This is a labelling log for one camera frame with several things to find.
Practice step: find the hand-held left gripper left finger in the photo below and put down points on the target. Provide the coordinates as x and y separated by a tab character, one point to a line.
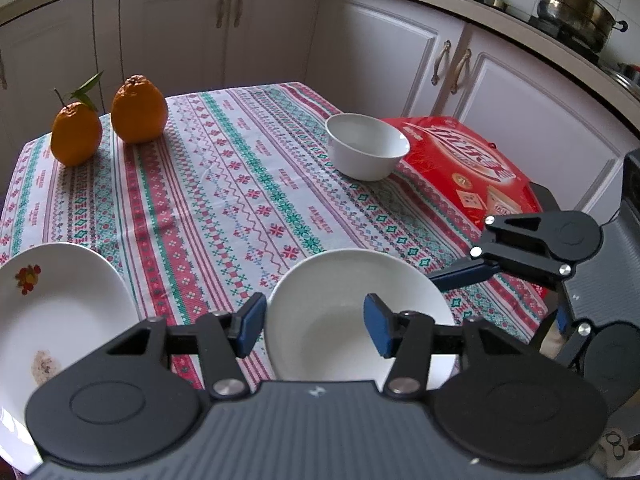
252	322

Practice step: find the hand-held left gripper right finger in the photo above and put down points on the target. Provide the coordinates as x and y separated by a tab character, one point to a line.
377	325

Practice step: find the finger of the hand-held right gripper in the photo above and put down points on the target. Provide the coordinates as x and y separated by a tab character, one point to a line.
580	342
465	275

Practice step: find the white ceramic bowl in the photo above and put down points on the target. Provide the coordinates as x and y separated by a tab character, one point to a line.
320	320
367	152

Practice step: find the red printed box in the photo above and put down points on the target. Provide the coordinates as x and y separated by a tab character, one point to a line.
450	160

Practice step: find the patterned red green tablecloth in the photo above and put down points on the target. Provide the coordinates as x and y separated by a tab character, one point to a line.
225	185

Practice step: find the white panelled cabinet door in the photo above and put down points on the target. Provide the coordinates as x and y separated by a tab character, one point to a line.
540	110
375	50

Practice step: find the stained white fruit-print plate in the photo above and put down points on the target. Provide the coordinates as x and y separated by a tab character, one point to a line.
75	320

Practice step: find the bumpy orange without leaf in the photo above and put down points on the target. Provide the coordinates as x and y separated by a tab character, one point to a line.
140	110

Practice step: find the orange with green leaf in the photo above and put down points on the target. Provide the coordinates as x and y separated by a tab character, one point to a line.
75	135

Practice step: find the stainless steel pot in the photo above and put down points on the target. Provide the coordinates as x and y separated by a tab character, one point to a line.
575	10

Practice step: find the black gas stove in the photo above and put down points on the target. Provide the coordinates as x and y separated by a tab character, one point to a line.
520	12

